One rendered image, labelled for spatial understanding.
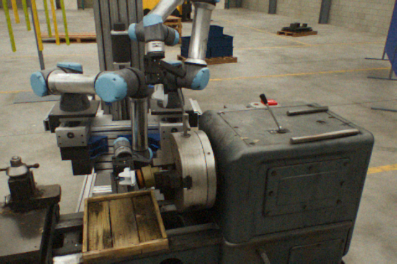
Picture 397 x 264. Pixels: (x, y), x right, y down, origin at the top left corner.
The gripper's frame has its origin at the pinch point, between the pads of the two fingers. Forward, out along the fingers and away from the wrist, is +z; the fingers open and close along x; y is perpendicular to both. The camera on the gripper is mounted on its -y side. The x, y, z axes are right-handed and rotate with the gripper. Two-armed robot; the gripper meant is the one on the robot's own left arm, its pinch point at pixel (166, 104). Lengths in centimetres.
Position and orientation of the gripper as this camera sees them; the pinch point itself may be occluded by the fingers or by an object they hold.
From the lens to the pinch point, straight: 144.3
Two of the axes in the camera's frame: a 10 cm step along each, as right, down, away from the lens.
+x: 2.5, -0.2, -9.7
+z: 1.0, 10.0, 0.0
